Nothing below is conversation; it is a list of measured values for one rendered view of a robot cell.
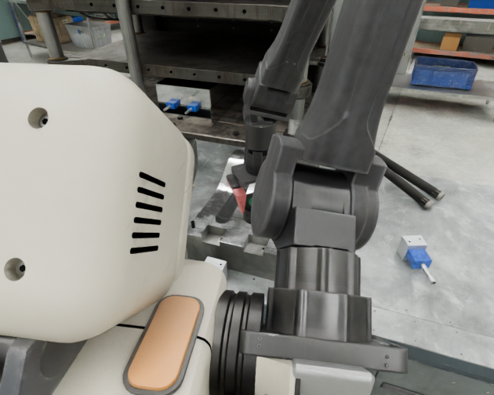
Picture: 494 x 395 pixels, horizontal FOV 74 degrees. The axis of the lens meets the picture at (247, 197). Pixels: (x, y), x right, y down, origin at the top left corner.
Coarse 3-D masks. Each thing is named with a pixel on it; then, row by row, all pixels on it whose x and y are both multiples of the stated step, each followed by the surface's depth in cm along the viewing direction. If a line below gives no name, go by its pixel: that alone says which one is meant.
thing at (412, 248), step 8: (408, 240) 83; (416, 240) 83; (400, 248) 86; (408, 248) 83; (416, 248) 83; (424, 248) 83; (400, 256) 86; (408, 256) 83; (416, 256) 81; (424, 256) 81; (416, 264) 80; (424, 264) 80; (424, 272) 78; (432, 280) 76
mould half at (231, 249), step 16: (240, 160) 101; (224, 176) 98; (224, 192) 95; (208, 208) 88; (208, 224) 83; (224, 224) 83; (240, 224) 83; (192, 240) 81; (224, 240) 78; (240, 240) 78; (192, 256) 85; (224, 256) 80; (240, 256) 79; (256, 256) 77; (272, 256) 75; (256, 272) 80; (272, 272) 78
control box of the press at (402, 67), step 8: (336, 0) 117; (424, 0) 109; (336, 8) 118; (336, 16) 120; (416, 24) 114; (416, 32) 116; (328, 48) 127; (408, 48) 118; (408, 56) 120; (400, 64) 122; (408, 64) 123; (400, 72) 123
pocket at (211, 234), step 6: (210, 228) 83; (216, 228) 82; (222, 228) 82; (204, 234) 82; (210, 234) 84; (216, 234) 84; (222, 234) 83; (204, 240) 80; (210, 240) 82; (216, 240) 82
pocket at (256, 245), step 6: (246, 240) 79; (252, 240) 81; (258, 240) 80; (264, 240) 79; (246, 246) 80; (252, 246) 80; (258, 246) 80; (264, 246) 80; (252, 252) 77; (258, 252) 79
